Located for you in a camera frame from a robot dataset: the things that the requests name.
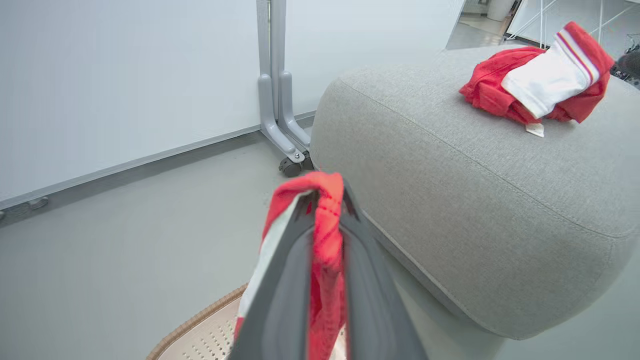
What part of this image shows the black caster wheel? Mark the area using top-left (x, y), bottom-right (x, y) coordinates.
top-left (278, 156), bottom-right (304, 178)

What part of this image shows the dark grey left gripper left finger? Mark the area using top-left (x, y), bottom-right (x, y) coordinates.
top-left (227, 191), bottom-right (319, 360)

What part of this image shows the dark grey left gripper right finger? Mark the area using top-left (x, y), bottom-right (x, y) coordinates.
top-left (341, 182), bottom-right (429, 360)

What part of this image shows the dark blurry object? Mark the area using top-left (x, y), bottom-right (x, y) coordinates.
top-left (611, 47), bottom-right (640, 90)

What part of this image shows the grey partition leg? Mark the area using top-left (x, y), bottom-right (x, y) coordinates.
top-left (257, 73), bottom-right (306, 164)
top-left (277, 70), bottom-right (314, 151)

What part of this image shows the red and white garment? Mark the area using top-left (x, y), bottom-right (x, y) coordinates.
top-left (459, 21), bottom-right (616, 138)

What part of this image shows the grey partition bottom rail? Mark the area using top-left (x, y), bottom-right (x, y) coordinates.
top-left (0, 110), bottom-right (317, 212)

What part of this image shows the white wire rack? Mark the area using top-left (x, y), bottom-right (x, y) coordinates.
top-left (505, 0), bottom-right (640, 50)

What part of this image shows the grey fabric sofa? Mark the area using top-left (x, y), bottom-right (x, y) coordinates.
top-left (309, 44), bottom-right (640, 341)

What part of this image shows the grey partition post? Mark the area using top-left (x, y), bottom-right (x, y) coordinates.
top-left (255, 0), bottom-right (273, 78)
top-left (270, 0), bottom-right (287, 75)

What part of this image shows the white plastic laundry basket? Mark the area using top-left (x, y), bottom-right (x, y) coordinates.
top-left (146, 283), bottom-right (351, 360)

